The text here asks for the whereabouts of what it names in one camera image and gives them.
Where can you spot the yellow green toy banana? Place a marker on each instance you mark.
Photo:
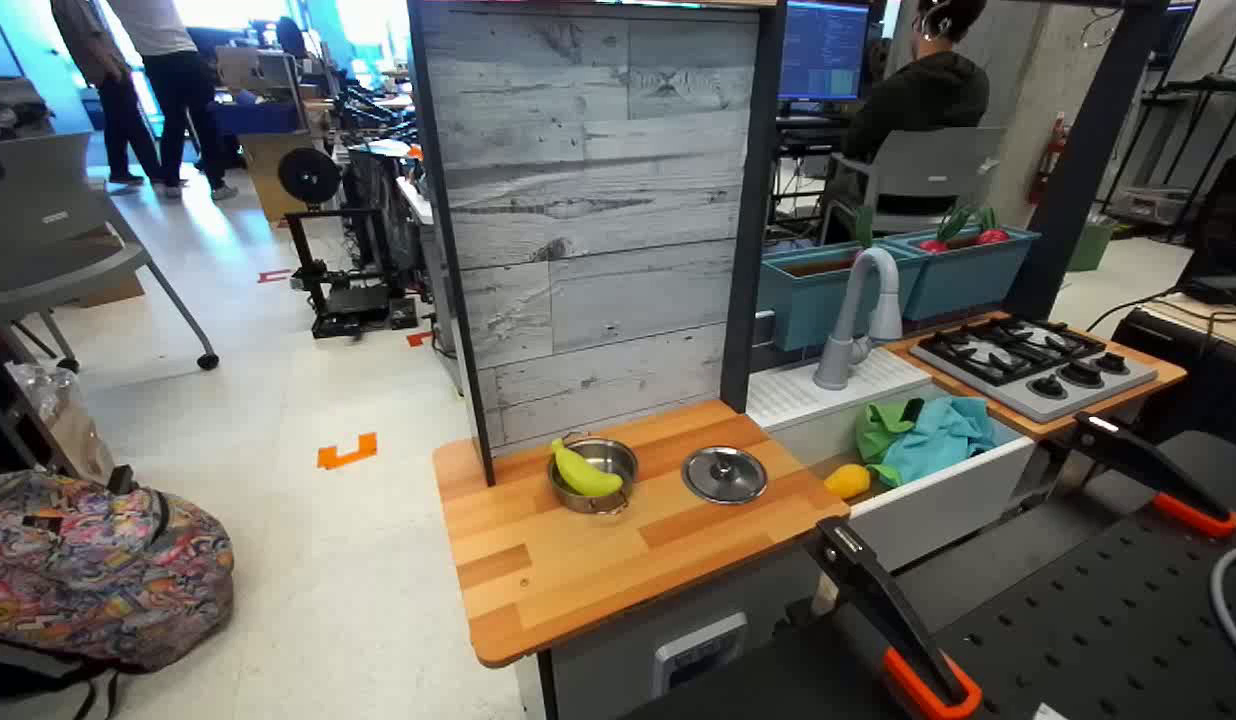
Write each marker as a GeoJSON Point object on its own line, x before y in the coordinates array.
{"type": "Point", "coordinates": [583, 476]}

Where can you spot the small metal pot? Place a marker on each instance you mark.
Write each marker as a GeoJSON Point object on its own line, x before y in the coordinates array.
{"type": "Point", "coordinates": [601, 452]}

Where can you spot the round metal pot lid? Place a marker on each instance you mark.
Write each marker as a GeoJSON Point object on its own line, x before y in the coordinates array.
{"type": "Point", "coordinates": [724, 475]}

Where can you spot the grey stone pattern back panel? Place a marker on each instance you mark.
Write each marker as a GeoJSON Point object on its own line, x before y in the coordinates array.
{"type": "Point", "coordinates": [595, 175]}

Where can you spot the grey toy faucet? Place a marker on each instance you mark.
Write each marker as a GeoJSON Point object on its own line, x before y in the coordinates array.
{"type": "Point", "coordinates": [871, 314]}

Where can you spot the yellow toy fruit in sink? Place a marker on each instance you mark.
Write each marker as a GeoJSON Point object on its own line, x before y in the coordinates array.
{"type": "Point", "coordinates": [849, 482]}

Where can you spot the near black orange clamp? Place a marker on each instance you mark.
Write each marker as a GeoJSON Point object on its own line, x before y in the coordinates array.
{"type": "Point", "coordinates": [922, 677]}

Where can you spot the black orange clamp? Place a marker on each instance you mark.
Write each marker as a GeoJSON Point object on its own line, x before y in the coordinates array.
{"type": "Point", "coordinates": [922, 677]}
{"type": "Point", "coordinates": [1173, 493]}

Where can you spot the green and teal cloth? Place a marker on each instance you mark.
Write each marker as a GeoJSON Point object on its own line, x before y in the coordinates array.
{"type": "Point", "coordinates": [915, 436]}

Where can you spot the grey office chair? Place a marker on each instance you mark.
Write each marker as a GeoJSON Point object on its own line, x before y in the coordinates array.
{"type": "Point", "coordinates": [915, 178]}

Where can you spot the computer monitor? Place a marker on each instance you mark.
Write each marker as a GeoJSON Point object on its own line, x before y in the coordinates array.
{"type": "Point", "coordinates": [822, 53]}

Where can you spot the seated person in black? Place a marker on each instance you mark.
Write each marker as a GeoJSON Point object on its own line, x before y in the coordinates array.
{"type": "Point", "coordinates": [934, 88]}

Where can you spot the toy gas stove top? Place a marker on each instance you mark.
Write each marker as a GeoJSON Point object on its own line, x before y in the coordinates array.
{"type": "Point", "coordinates": [1033, 366]}

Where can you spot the red fire extinguisher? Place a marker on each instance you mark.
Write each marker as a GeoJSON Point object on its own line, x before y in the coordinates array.
{"type": "Point", "coordinates": [1051, 161]}

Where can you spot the standing person dark trousers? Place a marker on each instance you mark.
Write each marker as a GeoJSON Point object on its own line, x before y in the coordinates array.
{"type": "Point", "coordinates": [182, 84]}

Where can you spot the black perforated table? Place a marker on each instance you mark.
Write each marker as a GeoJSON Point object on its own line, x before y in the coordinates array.
{"type": "Point", "coordinates": [1089, 604]}

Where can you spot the far black orange clamp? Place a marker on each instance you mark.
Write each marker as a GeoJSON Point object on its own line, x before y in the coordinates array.
{"type": "Point", "coordinates": [1173, 493]}

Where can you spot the colourful patterned backpack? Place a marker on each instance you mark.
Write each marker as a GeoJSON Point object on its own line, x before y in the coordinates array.
{"type": "Point", "coordinates": [130, 576]}

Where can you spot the grey rolling chair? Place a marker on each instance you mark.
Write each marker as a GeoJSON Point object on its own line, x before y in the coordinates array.
{"type": "Point", "coordinates": [60, 238]}

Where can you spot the black 3d printer frame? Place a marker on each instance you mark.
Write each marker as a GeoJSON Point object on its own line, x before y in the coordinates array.
{"type": "Point", "coordinates": [369, 291]}

